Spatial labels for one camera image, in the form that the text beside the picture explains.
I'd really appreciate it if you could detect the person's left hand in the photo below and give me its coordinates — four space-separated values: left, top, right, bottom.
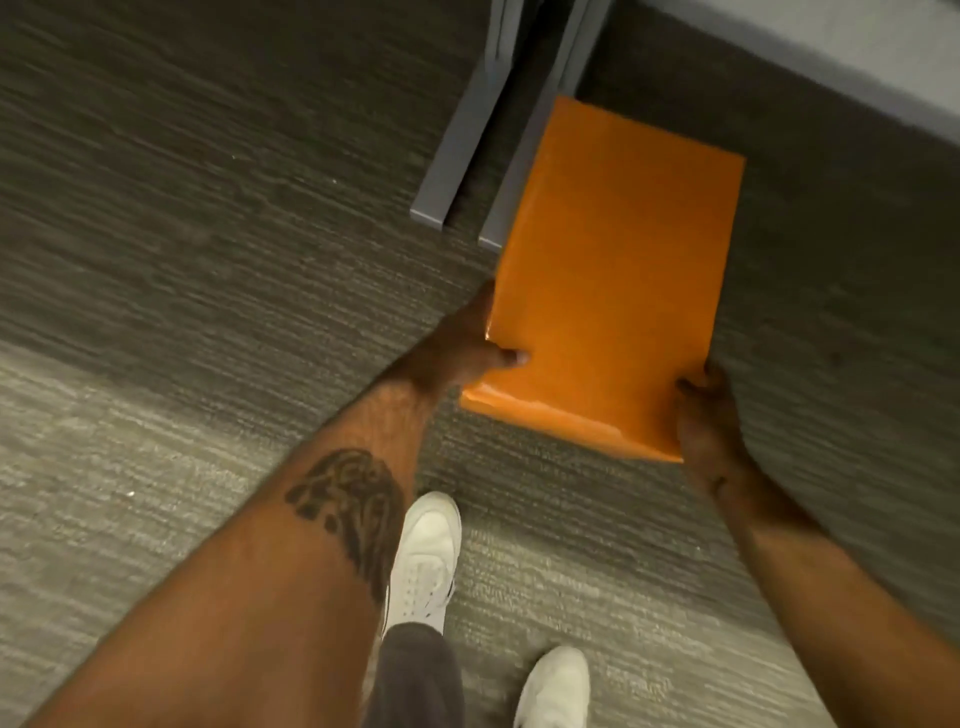
387 279 531 399

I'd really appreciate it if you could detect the white left shoe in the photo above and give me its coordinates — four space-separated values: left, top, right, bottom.
381 491 463 639

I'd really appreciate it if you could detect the white shoe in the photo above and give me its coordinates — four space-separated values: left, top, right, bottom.
381 491 463 639
513 646 591 728

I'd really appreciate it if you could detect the person's right hand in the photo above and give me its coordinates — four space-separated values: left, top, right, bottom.
675 360 759 498

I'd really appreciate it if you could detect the grey metal table leg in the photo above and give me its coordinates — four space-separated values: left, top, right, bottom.
409 0 526 228
477 0 615 253

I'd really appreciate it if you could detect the person's right forearm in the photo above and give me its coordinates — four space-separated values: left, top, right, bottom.
711 463 960 728

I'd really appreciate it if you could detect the orange envelope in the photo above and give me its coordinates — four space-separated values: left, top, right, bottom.
459 95 747 464

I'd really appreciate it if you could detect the white right shoe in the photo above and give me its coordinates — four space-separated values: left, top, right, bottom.
513 646 591 728

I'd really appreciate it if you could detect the grey trouser leg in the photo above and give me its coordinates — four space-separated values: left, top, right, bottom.
363 621 466 728

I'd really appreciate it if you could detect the person's left forearm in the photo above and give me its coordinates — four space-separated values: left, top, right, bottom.
22 366 440 728

